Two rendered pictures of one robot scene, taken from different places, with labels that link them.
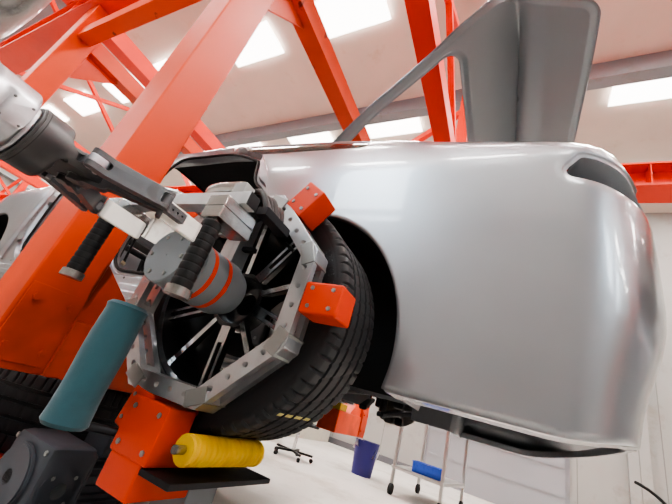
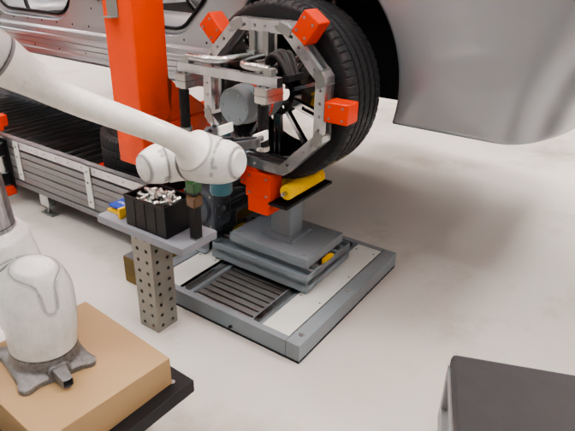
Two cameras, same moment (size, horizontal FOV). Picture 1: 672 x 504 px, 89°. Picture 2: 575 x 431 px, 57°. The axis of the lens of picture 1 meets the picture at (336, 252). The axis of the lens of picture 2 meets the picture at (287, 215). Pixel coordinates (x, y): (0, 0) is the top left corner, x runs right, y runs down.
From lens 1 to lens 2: 124 cm
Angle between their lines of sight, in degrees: 50
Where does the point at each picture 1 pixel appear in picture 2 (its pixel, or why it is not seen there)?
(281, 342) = (319, 141)
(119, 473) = (258, 205)
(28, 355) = not seen: hidden behind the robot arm
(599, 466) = not seen: outside the picture
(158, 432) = (269, 187)
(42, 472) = (213, 204)
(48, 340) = not seen: hidden behind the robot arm
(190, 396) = (278, 169)
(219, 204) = (263, 97)
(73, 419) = (227, 191)
